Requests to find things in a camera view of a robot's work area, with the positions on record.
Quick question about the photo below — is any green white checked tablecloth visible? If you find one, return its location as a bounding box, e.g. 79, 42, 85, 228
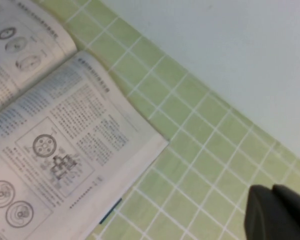
37, 0, 300, 240

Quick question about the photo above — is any technical book with diagrams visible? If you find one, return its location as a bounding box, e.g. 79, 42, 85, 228
0, 0, 170, 240

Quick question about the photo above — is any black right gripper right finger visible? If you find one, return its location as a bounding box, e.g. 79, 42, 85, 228
271, 183, 300, 240

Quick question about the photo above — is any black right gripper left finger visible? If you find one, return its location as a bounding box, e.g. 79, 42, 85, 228
243, 184, 285, 240

